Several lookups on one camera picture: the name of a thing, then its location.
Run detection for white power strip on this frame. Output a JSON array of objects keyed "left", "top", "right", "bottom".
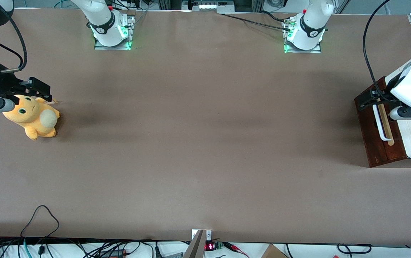
[{"left": 198, "top": 2, "right": 225, "bottom": 11}]

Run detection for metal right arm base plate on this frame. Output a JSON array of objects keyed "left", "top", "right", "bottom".
[{"left": 94, "top": 14, "right": 136, "bottom": 51}]

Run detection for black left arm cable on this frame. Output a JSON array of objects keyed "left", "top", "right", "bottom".
[{"left": 363, "top": 0, "right": 392, "bottom": 104}]

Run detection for short black table cable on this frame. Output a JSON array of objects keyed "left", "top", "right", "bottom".
[{"left": 261, "top": 10, "right": 294, "bottom": 23}]

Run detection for grey aluminium camera beam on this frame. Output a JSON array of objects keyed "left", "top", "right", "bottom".
[{"left": 183, "top": 230, "right": 206, "bottom": 258}]

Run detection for small metal bracket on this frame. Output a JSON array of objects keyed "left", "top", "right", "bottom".
[{"left": 191, "top": 229, "right": 212, "bottom": 241}]

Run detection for brown cardboard box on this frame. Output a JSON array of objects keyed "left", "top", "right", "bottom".
[{"left": 260, "top": 244, "right": 289, "bottom": 258}]

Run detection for dark wood cabinet body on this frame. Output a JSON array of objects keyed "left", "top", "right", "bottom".
[{"left": 354, "top": 76, "right": 408, "bottom": 168}]

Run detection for orange plush toy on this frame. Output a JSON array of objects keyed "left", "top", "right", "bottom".
[{"left": 2, "top": 94, "right": 61, "bottom": 141}]

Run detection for thin black looped cable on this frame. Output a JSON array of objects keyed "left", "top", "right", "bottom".
[{"left": 20, "top": 205, "right": 60, "bottom": 239}]

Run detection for light wooden handle backing strip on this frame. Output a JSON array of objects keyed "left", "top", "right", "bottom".
[{"left": 377, "top": 103, "right": 395, "bottom": 146}]

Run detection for black coiled cable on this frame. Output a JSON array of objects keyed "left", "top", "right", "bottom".
[{"left": 336, "top": 243, "right": 373, "bottom": 254}]

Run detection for long black table cable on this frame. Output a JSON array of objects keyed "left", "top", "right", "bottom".
[{"left": 223, "top": 14, "right": 291, "bottom": 32}]

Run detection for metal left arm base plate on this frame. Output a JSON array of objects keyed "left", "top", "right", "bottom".
[{"left": 283, "top": 18, "right": 322, "bottom": 54}]

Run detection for red clip leads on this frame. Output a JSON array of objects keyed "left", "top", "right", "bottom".
[{"left": 223, "top": 242, "right": 250, "bottom": 258}]

